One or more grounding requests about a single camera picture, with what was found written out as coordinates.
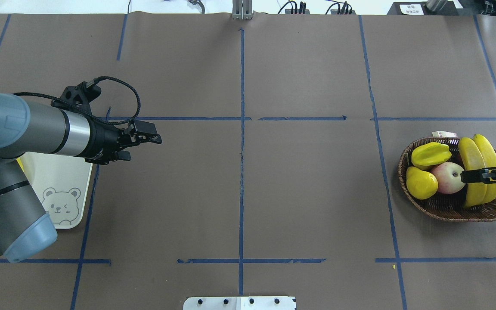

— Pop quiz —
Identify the pink red apple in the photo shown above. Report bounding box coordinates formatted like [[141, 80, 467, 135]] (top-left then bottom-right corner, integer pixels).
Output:
[[431, 161, 466, 195]]

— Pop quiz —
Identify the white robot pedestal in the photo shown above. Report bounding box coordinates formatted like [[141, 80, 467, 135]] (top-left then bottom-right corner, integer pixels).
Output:
[[183, 296, 297, 310]]

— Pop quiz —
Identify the woven wicker basket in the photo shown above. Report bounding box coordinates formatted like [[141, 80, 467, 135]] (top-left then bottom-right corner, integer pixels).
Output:
[[397, 136, 496, 222]]

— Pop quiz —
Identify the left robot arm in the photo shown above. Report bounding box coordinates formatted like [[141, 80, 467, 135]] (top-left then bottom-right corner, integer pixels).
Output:
[[0, 87, 162, 263]]

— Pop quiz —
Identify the yellow banana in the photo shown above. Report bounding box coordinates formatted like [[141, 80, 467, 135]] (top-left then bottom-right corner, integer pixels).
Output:
[[472, 134, 496, 204], [458, 137, 487, 208]]

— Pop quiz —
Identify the yellow starfruit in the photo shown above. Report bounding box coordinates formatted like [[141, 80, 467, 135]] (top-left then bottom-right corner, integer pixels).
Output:
[[411, 143, 452, 171]]

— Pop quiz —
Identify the yellow pear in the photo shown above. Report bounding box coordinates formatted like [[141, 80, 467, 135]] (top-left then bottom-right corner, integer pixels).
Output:
[[406, 166, 439, 200]]

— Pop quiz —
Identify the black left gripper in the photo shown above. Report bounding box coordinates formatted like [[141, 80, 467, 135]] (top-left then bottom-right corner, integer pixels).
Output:
[[84, 120, 163, 165]]

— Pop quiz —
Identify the aluminium frame post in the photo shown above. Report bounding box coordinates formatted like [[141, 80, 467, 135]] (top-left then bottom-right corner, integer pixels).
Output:
[[232, 0, 254, 20]]

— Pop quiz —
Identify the white bear tray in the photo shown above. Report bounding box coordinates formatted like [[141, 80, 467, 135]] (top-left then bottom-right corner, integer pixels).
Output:
[[18, 152, 93, 229]]

